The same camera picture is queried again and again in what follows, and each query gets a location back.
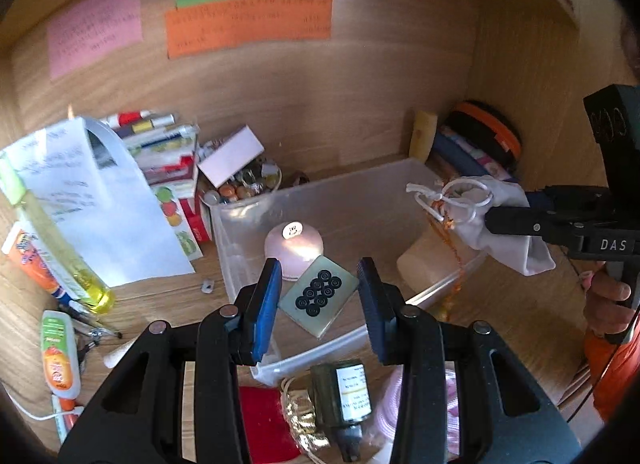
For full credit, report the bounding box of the orange tube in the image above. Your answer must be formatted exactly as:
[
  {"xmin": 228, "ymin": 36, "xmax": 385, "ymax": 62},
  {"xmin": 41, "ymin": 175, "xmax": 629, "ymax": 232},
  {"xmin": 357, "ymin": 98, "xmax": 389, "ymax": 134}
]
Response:
[{"xmin": 2, "ymin": 229, "xmax": 71, "ymax": 302}]

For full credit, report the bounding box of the person's right hand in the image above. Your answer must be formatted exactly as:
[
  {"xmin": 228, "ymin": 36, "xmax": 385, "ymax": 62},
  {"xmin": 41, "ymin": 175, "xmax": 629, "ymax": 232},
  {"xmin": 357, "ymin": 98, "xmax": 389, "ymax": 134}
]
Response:
[{"xmin": 582, "ymin": 271, "xmax": 633, "ymax": 345}]

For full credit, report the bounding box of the gold chain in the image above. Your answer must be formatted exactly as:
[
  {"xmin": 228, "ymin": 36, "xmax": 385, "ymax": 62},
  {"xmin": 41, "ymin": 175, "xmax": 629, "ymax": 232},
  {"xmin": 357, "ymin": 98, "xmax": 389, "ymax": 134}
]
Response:
[{"xmin": 280, "ymin": 376, "xmax": 331, "ymax": 460}]

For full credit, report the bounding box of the pale yellow bottle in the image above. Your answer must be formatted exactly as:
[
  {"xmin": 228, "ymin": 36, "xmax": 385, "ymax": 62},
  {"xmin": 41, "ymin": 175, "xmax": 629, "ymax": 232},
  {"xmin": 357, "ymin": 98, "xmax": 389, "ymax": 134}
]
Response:
[{"xmin": 409, "ymin": 109, "xmax": 440, "ymax": 162}]

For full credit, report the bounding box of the stack of notebooks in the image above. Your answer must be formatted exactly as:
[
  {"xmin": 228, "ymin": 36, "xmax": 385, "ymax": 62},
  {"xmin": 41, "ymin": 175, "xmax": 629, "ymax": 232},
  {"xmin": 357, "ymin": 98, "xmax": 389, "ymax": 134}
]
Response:
[{"xmin": 107, "ymin": 113, "xmax": 201, "ymax": 195}]

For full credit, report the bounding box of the white paper sheet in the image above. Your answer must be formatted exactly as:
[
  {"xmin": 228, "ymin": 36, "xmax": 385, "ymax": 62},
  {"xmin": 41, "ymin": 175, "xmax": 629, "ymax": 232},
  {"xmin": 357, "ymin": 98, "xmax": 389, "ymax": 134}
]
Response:
[{"xmin": 0, "ymin": 117, "xmax": 196, "ymax": 287}]

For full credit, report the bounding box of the bowl of beads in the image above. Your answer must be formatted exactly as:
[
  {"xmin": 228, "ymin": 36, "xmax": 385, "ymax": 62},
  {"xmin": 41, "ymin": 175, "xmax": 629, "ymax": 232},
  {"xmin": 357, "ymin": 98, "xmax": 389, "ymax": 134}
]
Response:
[{"xmin": 202, "ymin": 157, "xmax": 283, "ymax": 205}]

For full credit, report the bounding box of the pink paper note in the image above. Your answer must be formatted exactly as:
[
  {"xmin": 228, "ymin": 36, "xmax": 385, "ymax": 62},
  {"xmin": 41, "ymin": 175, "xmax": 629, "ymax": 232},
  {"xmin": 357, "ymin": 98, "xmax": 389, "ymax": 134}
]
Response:
[{"xmin": 47, "ymin": 0, "xmax": 145, "ymax": 81}]

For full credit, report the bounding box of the cream translucent container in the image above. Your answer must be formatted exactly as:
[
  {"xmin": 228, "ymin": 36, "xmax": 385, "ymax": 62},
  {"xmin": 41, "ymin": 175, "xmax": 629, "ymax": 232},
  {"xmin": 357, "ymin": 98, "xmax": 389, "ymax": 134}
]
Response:
[{"xmin": 396, "ymin": 229, "xmax": 481, "ymax": 302}]

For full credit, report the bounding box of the clear plastic box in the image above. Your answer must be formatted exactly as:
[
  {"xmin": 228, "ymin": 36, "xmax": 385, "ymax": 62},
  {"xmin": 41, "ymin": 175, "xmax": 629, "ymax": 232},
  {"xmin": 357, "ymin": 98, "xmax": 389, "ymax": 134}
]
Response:
[{"xmin": 209, "ymin": 158, "xmax": 488, "ymax": 387}]

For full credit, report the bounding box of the blue patchwork pencil case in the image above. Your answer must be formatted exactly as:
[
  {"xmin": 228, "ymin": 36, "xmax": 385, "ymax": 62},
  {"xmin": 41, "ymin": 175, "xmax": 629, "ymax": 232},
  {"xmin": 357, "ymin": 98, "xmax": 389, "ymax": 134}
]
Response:
[{"xmin": 432, "ymin": 127, "xmax": 513, "ymax": 185}]

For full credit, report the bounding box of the cream stick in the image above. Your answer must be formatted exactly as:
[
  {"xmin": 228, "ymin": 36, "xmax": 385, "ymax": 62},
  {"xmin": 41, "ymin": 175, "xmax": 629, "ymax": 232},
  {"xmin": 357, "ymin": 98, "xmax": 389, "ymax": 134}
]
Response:
[{"xmin": 103, "ymin": 339, "xmax": 136, "ymax": 369}]

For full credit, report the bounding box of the small white box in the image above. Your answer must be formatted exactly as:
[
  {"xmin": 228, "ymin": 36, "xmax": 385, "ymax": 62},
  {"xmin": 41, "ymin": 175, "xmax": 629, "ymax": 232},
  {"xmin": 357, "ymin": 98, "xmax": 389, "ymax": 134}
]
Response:
[{"xmin": 197, "ymin": 125, "xmax": 265, "ymax": 186}]

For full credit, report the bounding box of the fruit print carton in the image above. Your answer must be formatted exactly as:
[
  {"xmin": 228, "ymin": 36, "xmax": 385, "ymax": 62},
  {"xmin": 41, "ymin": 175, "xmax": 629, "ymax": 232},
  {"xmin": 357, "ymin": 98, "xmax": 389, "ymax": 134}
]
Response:
[{"xmin": 150, "ymin": 184, "xmax": 206, "ymax": 257}]

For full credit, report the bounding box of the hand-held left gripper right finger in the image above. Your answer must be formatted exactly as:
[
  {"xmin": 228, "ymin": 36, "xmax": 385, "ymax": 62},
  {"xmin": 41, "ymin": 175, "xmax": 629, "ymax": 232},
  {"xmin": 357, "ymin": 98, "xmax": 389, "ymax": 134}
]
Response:
[{"xmin": 357, "ymin": 257, "xmax": 583, "ymax": 464}]

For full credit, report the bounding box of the pink coiled tube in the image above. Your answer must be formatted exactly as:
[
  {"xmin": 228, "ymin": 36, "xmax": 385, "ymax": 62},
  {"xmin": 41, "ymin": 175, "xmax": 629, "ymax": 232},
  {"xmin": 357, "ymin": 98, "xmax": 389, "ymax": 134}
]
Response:
[{"xmin": 372, "ymin": 359, "xmax": 461, "ymax": 460}]

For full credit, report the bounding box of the red white marker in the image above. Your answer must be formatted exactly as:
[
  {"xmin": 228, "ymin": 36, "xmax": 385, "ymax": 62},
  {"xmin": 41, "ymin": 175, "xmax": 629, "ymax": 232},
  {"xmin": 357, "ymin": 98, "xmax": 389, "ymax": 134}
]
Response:
[{"xmin": 100, "ymin": 109, "xmax": 157, "ymax": 128}]

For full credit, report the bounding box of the wooden desktop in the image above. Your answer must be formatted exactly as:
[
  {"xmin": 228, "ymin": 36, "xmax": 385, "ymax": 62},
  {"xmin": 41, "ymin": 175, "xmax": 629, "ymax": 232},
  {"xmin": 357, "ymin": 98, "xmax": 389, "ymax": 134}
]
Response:
[{"xmin": 0, "ymin": 159, "xmax": 616, "ymax": 464}]

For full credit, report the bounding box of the green white tube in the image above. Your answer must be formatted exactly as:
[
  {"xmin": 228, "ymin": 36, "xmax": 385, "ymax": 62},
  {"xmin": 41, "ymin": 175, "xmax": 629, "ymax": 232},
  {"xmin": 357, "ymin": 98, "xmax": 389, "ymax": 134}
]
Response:
[{"xmin": 40, "ymin": 310, "xmax": 82, "ymax": 400}]

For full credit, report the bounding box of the white cloth pouch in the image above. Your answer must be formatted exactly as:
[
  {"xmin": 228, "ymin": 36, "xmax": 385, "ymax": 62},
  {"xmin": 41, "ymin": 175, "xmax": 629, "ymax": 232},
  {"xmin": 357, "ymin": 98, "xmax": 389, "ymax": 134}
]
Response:
[{"xmin": 406, "ymin": 175, "xmax": 557, "ymax": 277}]

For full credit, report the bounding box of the orange paper note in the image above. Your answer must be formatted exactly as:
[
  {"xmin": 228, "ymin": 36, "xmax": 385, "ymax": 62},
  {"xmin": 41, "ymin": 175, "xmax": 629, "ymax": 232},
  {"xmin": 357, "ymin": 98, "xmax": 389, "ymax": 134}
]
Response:
[{"xmin": 165, "ymin": 0, "xmax": 333, "ymax": 60}]

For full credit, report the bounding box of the black orange zip case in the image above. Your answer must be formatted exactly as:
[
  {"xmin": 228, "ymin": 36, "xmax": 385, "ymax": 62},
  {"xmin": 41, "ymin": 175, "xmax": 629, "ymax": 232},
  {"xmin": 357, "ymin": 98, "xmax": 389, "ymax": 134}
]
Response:
[{"xmin": 442, "ymin": 100, "xmax": 523, "ymax": 170}]

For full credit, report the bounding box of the pale card with black rings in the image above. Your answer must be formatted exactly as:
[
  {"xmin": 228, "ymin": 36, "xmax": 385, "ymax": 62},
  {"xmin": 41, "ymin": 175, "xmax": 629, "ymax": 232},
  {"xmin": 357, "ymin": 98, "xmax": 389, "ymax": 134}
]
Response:
[{"xmin": 277, "ymin": 255, "xmax": 360, "ymax": 340}]

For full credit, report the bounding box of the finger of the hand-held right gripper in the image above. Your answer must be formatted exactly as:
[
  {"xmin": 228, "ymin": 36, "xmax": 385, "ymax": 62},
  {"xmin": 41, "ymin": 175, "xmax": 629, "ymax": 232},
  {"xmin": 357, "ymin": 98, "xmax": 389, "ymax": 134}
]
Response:
[
  {"xmin": 484, "ymin": 205, "xmax": 586, "ymax": 247},
  {"xmin": 522, "ymin": 188, "xmax": 556, "ymax": 211}
]

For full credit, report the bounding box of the pale pink round container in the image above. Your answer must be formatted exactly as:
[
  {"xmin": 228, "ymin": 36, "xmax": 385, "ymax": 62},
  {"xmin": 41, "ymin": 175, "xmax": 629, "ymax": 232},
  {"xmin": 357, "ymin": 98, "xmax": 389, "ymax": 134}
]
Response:
[{"xmin": 264, "ymin": 221, "xmax": 325, "ymax": 279}]

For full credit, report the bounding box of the dark bottle with label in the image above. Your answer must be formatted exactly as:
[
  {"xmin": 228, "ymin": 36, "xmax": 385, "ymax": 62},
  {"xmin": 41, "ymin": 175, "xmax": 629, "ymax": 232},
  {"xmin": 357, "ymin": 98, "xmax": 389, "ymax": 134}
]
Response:
[{"xmin": 309, "ymin": 360, "xmax": 373, "ymax": 462}]

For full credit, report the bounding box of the black pen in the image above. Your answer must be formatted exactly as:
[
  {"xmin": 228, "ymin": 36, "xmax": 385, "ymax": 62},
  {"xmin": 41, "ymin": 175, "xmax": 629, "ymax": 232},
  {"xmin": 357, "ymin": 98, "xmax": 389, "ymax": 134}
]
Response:
[{"xmin": 62, "ymin": 301, "xmax": 123, "ymax": 340}]

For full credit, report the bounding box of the red velvet square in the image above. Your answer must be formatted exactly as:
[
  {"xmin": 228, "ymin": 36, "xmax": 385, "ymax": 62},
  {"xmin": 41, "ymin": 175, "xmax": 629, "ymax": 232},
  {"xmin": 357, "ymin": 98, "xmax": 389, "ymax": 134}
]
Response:
[{"xmin": 239, "ymin": 385, "xmax": 301, "ymax": 462}]

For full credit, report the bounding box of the yellow liquid bottle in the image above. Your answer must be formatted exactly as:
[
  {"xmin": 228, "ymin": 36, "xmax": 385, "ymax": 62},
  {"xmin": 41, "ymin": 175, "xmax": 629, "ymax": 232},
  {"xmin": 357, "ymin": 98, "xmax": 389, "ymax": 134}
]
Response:
[{"xmin": 0, "ymin": 149, "xmax": 116, "ymax": 315}]

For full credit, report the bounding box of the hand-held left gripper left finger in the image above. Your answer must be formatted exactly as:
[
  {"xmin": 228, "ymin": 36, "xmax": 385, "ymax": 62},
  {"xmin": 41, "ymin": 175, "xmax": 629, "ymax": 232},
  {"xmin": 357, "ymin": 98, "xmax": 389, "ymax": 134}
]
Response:
[{"xmin": 57, "ymin": 258, "xmax": 283, "ymax": 464}]

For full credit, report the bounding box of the orange bead string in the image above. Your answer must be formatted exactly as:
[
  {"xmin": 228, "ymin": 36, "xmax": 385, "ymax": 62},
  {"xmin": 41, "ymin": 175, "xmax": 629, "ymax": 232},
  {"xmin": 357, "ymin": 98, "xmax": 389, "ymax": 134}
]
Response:
[{"xmin": 417, "ymin": 194, "xmax": 473, "ymax": 325}]

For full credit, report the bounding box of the person's right forearm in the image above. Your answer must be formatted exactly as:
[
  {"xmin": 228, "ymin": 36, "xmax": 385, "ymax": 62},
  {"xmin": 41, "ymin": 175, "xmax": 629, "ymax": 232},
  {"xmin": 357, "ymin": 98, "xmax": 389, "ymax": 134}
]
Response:
[{"xmin": 584, "ymin": 324, "xmax": 640, "ymax": 422}]

